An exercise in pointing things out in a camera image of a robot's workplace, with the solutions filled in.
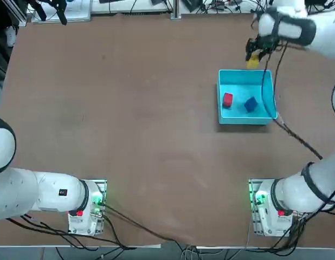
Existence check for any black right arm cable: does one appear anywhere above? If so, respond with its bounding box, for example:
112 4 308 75
260 40 324 160

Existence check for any aluminium profile post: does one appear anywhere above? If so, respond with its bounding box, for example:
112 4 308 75
170 0 182 20

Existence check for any yellow cube block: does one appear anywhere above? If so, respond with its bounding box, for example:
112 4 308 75
246 53 260 69

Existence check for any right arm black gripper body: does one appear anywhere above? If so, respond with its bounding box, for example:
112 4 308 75
253 36 280 53

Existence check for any blue cube block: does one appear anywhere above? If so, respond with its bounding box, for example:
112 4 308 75
243 96 258 113

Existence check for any black right base cable bundle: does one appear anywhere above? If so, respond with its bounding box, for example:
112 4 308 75
265 200 335 256

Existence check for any cyan plastic box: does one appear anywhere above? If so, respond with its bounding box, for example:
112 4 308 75
216 69 279 125

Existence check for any aluminium frame rail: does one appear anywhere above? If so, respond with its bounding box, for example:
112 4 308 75
2 0 28 27

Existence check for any black left arm cable bundle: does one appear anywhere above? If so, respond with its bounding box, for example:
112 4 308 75
6 213 137 250

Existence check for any black power adapter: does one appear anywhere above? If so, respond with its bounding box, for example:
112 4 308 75
182 0 205 13

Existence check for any red cube block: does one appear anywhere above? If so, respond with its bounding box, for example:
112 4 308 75
222 92 234 108

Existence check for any grey wire bundle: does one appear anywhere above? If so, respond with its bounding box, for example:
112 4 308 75
181 245 202 260

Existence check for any white flat tray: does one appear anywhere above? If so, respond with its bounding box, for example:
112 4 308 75
31 0 92 23

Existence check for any person's foot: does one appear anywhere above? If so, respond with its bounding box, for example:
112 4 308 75
6 25 17 48

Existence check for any black left base cable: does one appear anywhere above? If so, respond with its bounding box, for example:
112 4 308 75
102 204 190 246

